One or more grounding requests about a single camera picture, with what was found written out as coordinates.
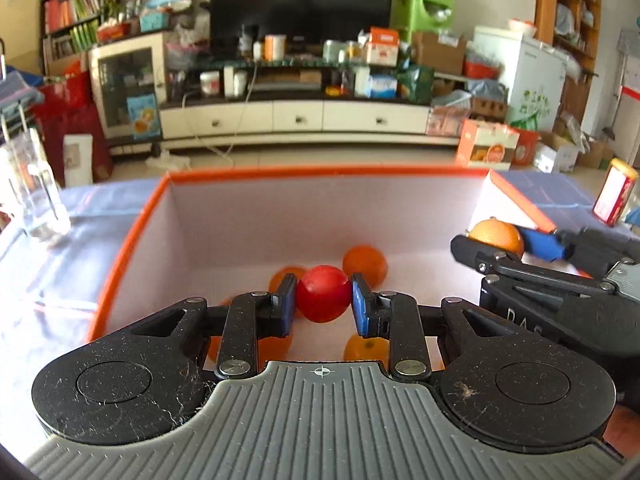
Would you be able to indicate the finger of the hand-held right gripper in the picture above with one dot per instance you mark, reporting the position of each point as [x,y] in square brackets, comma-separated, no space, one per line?
[475,255]
[542,245]

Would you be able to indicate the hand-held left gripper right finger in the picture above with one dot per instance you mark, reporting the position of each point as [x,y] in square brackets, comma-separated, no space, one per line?
[360,310]

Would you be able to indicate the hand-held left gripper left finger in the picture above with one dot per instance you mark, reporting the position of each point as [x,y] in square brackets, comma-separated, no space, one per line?
[286,305]

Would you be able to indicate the orange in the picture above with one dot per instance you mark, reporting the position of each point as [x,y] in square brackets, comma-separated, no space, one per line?
[495,235]
[277,347]
[365,262]
[280,277]
[365,349]

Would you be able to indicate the red ball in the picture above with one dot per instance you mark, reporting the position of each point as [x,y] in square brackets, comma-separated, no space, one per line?
[322,292]

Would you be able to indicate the orange cardboard box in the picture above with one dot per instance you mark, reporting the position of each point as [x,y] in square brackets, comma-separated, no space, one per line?
[300,220]

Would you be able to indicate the red snack can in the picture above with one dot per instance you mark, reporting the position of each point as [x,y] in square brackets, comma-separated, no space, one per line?
[612,195]

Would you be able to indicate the orange printed carton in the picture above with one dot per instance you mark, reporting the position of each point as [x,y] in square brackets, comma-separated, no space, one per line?
[487,145]

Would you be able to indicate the white chest freezer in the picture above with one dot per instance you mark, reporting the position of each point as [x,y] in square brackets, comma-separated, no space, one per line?
[530,70]

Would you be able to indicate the green snack bag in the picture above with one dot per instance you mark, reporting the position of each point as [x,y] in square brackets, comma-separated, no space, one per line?
[415,85]

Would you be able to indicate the white TV cabinet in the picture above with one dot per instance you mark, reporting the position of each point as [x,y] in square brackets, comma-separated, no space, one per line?
[300,120]

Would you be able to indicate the white power strip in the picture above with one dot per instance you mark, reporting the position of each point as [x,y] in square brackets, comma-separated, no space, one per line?
[167,161]

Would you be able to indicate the blue and white tissue pack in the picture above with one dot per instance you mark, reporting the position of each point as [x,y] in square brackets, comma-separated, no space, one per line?
[382,86]

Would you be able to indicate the brown cardboard box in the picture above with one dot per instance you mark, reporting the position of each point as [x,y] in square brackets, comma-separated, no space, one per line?
[440,55]

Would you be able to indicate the orange and white packet box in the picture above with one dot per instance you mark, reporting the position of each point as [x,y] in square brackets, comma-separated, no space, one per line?
[382,46]

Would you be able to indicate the wooden shelf unit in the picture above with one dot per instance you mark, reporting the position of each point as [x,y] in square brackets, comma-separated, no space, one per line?
[545,0]

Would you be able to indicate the green plastic rack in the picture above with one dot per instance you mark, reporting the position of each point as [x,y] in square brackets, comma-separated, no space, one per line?
[415,15]

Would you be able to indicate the orange and white tin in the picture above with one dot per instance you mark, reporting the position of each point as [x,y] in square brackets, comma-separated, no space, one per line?
[275,47]

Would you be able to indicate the clear glass mug jar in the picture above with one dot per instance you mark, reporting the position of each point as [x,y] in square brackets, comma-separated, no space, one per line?
[35,200]

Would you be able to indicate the white glass door cabinet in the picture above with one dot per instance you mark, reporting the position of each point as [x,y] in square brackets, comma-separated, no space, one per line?
[125,85]

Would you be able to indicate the red gift bag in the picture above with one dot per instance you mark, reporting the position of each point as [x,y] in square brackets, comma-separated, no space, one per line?
[80,110]

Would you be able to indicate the black television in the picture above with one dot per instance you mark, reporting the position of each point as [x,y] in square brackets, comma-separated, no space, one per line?
[300,0]

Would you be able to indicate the shopping trolley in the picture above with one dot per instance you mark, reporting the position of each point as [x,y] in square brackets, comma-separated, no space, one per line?
[20,90]

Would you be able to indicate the bookshelf with books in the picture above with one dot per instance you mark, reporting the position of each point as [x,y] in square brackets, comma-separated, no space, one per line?
[65,10]

